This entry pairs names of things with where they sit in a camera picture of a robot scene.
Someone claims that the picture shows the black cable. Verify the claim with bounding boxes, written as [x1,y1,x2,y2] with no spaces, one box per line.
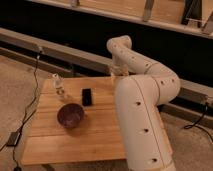
[183,101,213,141]
[0,53,42,171]

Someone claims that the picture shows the wooden table board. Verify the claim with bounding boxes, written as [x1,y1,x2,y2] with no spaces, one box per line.
[22,77,127,165]

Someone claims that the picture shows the dark purple ceramic bowl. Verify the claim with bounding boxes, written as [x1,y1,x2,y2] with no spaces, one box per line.
[57,103,85,129]

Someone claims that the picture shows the small black box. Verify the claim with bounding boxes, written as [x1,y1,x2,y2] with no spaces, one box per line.
[82,88,92,106]

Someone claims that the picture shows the black cable right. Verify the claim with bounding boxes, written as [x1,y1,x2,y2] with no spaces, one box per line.
[183,101,213,141]

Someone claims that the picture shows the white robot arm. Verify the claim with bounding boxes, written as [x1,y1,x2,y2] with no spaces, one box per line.
[107,36,180,171]

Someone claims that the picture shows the black cable left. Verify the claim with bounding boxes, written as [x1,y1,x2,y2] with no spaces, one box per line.
[0,53,42,171]

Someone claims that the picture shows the black power adapter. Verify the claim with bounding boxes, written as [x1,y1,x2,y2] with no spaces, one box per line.
[6,132,20,147]

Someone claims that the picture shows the clear plastic bottle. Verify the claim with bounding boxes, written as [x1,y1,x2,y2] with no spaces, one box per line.
[52,74,66,99]

